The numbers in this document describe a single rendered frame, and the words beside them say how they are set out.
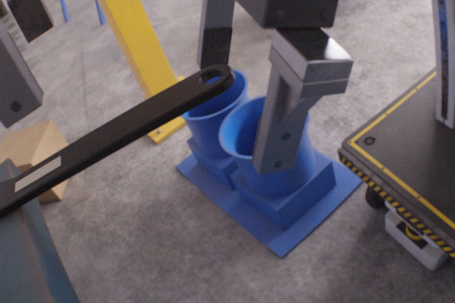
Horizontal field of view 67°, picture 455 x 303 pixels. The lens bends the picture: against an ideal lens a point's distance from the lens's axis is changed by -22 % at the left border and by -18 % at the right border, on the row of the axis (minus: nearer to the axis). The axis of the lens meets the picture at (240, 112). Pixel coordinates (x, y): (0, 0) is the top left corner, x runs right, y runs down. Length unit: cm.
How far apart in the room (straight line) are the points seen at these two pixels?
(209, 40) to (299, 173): 103
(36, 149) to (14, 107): 193
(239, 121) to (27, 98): 128
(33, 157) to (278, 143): 189
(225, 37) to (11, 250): 26
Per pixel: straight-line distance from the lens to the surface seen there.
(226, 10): 36
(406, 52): 220
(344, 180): 157
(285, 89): 24
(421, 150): 122
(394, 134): 127
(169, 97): 29
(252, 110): 146
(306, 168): 138
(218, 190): 171
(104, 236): 185
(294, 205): 143
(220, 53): 37
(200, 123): 151
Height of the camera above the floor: 122
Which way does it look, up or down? 37 degrees down
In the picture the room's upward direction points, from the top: 22 degrees counter-clockwise
